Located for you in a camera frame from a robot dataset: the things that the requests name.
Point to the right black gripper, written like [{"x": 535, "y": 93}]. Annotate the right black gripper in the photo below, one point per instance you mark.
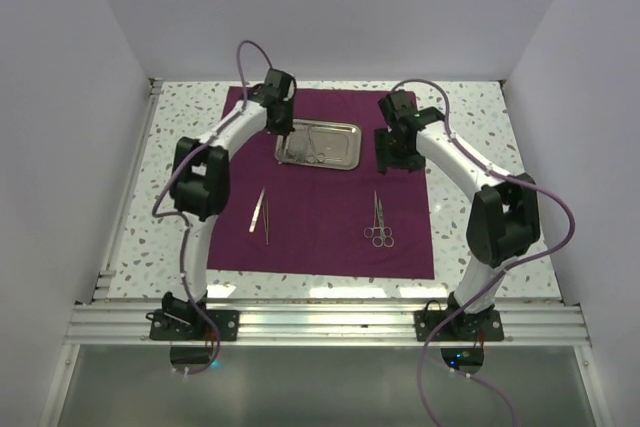
[{"x": 385, "y": 158}]

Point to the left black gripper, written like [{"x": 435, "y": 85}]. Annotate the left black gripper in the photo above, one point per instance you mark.
[{"x": 287, "y": 127}]

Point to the steel instrument tray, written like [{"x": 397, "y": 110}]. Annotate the steel instrument tray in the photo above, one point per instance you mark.
[{"x": 340, "y": 142}]

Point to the purple cloth wrap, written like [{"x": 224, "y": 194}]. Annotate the purple cloth wrap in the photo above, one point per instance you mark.
[{"x": 318, "y": 216}]

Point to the wide steel tweezers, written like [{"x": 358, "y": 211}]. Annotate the wide steel tweezers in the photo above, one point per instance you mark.
[{"x": 256, "y": 211}]

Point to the steel forceps with rings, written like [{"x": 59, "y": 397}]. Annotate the steel forceps with rings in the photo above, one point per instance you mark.
[{"x": 374, "y": 217}]

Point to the small steel scissors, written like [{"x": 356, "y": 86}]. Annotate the small steel scissors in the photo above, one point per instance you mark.
[{"x": 381, "y": 234}]

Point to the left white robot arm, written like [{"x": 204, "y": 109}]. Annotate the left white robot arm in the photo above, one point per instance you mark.
[{"x": 200, "y": 183}]

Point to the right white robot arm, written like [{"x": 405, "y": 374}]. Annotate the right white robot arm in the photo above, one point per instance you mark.
[{"x": 504, "y": 217}]

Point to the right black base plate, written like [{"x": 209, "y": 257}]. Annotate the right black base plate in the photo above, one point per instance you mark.
[{"x": 484, "y": 326}]

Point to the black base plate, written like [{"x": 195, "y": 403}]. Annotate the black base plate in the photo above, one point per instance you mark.
[
  {"x": 484, "y": 326},
  {"x": 164, "y": 327}
]

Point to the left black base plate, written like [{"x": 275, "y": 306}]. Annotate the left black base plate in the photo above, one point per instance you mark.
[{"x": 164, "y": 327}]

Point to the aluminium left side rail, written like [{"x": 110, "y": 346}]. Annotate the aluminium left side rail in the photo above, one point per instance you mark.
[{"x": 107, "y": 269}]

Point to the aluminium rail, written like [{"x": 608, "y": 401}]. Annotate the aluminium rail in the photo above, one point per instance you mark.
[
  {"x": 367, "y": 322},
  {"x": 107, "y": 269}
]

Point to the aluminium front rail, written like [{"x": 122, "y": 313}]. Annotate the aluminium front rail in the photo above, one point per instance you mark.
[{"x": 367, "y": 322}]

